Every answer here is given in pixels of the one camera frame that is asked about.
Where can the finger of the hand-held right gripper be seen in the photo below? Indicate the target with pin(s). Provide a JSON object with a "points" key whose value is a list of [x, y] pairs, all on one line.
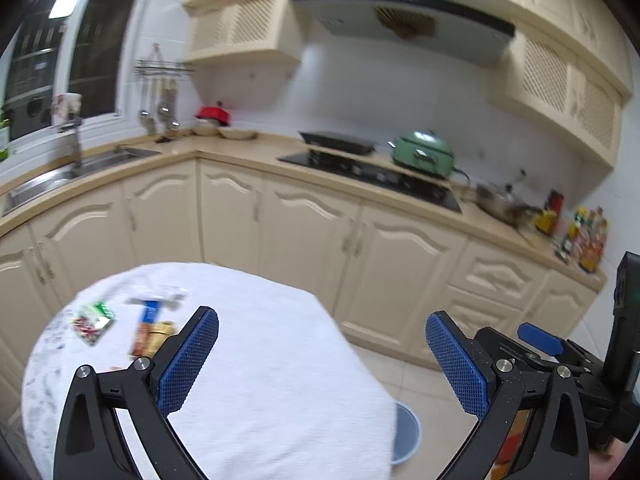
{"points": [[497, 342], [540, 338]]}

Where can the yellow seasoning packet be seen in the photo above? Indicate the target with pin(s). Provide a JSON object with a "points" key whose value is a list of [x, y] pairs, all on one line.
{"points": [[546, 221]]}

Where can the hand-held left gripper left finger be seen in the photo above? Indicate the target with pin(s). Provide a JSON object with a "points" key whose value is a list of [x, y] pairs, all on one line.
{"points": [[190, 360]]}

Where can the black griddle pan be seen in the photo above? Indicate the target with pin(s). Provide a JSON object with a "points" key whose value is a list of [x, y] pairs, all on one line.
{"points": [[340, 142]]}

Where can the grey range hood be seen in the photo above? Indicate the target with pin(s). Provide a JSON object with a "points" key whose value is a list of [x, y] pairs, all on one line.
{"points": [[400, 15]]}

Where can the steel kitchen sink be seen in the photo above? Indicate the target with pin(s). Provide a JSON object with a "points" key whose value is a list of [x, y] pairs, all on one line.
{"points": [[60, 177]]}

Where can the metal utensil rack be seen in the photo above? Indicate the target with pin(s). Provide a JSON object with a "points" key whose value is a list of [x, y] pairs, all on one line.
{"points": [[160, 67]]}

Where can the red pot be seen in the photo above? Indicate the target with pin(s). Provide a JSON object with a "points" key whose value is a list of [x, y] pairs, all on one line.
{"points": [[215, 112]]}

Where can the green snack wrapper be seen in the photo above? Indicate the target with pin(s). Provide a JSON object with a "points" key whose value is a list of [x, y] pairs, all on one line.
{"points": [[95, 315]]}

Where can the clear plastic wrapper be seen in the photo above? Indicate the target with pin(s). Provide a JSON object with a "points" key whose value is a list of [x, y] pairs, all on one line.
{"points": [[165, 294]]}

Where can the green dish soap bottle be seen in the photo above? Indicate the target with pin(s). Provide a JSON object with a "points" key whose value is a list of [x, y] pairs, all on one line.
{"points": [[4, 135]]}

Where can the red sauce bottle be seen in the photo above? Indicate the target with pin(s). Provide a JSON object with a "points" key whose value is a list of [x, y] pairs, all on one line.
{"points": [[556, 200]]}

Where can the white table cloth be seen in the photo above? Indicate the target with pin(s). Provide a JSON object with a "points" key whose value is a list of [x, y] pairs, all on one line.
{"points": [[280, 360]]}

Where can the black glass cooktop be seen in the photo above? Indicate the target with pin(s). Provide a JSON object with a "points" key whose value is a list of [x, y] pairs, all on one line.
{"points": [[380, 175]]}

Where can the cream lower kitchen cabinets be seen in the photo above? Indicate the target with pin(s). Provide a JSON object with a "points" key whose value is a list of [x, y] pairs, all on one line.
{"points": [[300, 240]]}

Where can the cream latticed wall cabinet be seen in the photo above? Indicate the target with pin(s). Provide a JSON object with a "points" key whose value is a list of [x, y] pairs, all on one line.
{"points": [[565, 90], [240, 25]]}

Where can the blue plastic waste bin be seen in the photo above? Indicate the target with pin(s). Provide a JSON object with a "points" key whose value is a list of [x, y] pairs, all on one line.
{"points": [[407, 430]]}

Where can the steel pot with lid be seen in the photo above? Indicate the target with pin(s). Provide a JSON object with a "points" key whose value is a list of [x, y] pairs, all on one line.
{"points": [[502, 205]]}

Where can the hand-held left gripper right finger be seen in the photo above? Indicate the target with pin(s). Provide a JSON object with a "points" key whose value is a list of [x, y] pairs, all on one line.
{"points": [[457, 365]]}

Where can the green electric cooking pot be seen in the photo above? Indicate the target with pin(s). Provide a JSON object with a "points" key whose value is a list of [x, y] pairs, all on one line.
{"points": [[425, 152]]}

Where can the brown blue snack wrapper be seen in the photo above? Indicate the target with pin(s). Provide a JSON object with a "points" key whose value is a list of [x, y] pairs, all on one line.
{"points": [[145, 332]]}

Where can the white pink bag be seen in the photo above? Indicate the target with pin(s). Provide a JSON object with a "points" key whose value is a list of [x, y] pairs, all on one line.
{"points": [[66, 109]]}

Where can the gold snack wrapper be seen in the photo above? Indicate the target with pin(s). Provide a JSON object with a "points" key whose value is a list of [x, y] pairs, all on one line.
{"points": [[163, 332]]}

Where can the cream bowl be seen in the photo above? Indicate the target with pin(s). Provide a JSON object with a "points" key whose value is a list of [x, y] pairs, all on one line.
{"points": [[205, 129], [237, 133]]}

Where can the row of condiment bottles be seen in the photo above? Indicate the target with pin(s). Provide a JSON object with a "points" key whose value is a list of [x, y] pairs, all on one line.
{"points": [[590, 245]]}

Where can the dark kitchen window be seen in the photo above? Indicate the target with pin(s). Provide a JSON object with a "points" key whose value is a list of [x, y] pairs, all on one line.
{"points": [[95, 50]]}

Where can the steel faucet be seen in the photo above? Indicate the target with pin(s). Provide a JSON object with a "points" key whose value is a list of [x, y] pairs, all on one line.
{"points": [[76, 150]]}

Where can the hanging metal ladle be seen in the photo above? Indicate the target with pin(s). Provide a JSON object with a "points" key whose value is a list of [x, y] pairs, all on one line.
{"points": [[173, 120], [163, 105], [145, 115]]}

